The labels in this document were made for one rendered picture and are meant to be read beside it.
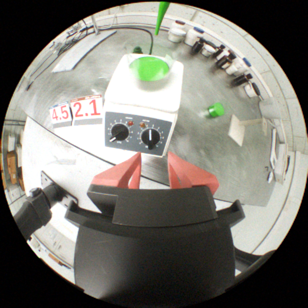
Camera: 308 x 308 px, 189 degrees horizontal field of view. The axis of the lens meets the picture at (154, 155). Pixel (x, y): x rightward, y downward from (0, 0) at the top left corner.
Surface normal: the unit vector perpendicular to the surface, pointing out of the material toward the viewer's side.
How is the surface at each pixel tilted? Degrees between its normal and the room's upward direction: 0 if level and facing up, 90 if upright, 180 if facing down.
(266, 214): 90
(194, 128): 0
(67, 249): 90
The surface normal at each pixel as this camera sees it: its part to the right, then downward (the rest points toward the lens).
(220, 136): 0.13, 0.11
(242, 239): -0.91, -0.38
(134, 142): 0.02, 0.58
